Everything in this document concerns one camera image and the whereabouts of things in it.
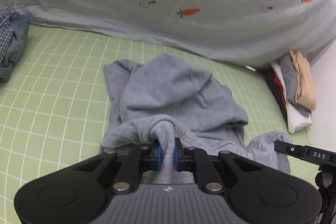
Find red and black garment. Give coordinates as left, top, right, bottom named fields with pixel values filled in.
left=256, top=68, right=288, bottom=123

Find white folded garment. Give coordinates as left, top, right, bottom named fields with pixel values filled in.
left=270, top=63, right=313, bottom=134

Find grey folded garment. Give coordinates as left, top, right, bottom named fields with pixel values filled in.
left=279, top=53, right=311, bottom=118

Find beige folded garment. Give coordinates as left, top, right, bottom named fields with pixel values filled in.
left=290, top=51, right=317, bottom=111

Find blue plaid shirt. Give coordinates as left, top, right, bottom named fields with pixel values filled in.
left=0, top=7, right=14, bottom=61

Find green grid mat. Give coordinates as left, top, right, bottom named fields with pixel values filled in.
left=0, top=24, right=320, bottom=224

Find blue denim jeans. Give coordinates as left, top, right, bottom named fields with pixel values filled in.
left=1, top=12, right=30, bottom=82

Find grey zip hoodie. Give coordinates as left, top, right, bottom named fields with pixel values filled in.
left=100, top=53, right=291, bottom=184

